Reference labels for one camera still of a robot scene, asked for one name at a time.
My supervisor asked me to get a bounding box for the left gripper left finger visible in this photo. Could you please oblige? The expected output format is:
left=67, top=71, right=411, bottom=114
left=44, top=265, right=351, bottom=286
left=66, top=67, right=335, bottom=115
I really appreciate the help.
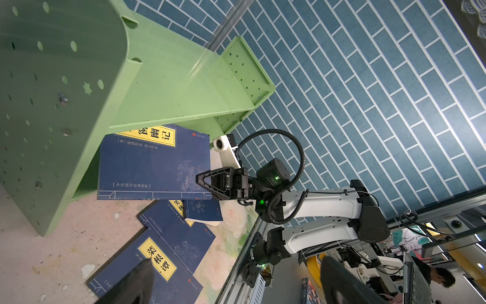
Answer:
left=96, top=258, right=155, bottom=303

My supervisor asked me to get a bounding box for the blue book yellow label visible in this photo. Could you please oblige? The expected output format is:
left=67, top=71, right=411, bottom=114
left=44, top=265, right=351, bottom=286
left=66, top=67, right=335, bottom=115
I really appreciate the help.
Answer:
left=137, top=200, right=215, bottom=273
left=87, top=229, right=203, bottom=303

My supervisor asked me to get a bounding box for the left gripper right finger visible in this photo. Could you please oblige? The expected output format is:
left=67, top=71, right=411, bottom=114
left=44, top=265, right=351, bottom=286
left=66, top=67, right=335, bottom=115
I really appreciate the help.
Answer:
left=320, top=257, right=387, bottom=304

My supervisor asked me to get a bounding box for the green two-tier shelf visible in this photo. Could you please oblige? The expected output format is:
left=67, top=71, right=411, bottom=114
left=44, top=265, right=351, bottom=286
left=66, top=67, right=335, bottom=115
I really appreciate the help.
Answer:
left=1, top=1, right=275, bottom=236

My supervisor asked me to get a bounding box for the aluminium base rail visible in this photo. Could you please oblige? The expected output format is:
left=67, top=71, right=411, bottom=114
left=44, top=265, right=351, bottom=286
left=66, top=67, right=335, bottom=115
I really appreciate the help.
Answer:
left=215, top=219, right=271, bottom=304

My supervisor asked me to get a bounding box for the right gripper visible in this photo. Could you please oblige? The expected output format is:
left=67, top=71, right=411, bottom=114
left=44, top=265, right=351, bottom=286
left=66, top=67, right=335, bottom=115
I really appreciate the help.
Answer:
left=196, top=167, right=250, bottom=200

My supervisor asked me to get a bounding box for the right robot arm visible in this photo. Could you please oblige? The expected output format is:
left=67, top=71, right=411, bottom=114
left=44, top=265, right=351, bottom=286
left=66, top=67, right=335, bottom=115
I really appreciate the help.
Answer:
left=196, top=129, right=390, bottom=286

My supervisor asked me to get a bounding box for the person in background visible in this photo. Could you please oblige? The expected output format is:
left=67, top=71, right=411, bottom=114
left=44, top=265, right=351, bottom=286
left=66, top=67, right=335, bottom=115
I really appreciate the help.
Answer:
left=411, top=257, right=456, bottom=288

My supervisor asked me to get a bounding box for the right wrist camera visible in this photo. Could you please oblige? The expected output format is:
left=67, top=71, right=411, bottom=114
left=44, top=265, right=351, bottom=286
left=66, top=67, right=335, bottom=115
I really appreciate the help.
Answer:
left=210, top=134, right=240, bottom=170

